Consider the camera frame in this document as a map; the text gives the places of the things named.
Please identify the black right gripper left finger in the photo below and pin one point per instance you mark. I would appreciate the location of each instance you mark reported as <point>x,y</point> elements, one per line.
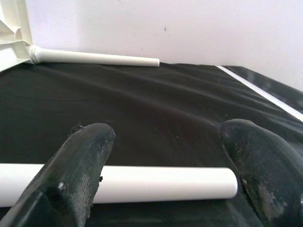
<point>64,179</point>

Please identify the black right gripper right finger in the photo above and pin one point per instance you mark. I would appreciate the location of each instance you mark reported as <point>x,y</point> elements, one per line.
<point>265,170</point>

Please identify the white plastic table leg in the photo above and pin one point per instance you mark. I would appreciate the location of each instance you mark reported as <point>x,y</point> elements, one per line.
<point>94,58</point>
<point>165,184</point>

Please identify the white plastic table top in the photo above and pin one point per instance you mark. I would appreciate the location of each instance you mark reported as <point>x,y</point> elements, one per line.
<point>14,35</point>

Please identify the white tape strip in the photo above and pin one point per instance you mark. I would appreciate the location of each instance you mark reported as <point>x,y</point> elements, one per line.
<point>260,91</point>

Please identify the black tablecloth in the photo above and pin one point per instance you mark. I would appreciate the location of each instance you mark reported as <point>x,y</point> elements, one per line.
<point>142,106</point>

